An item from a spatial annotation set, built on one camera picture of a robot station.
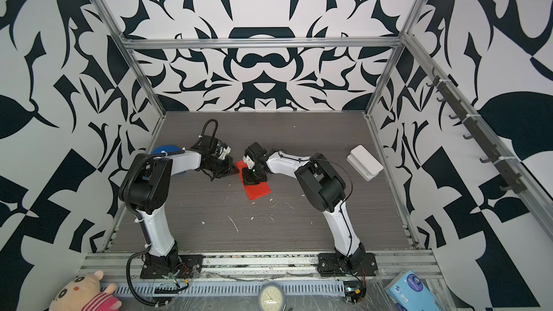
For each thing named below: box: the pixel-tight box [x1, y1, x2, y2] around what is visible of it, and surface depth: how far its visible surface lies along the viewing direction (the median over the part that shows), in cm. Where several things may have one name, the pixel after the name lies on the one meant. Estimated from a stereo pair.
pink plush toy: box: [48, 269, 122, 311], surface depth 65 cm
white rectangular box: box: [346, 144, 384, 182], surface depth 97 cm
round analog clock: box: [257, 281, 286, 311], surface depth 67 cm
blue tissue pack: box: [383, 269, 442, 311], surface depth 67 cm
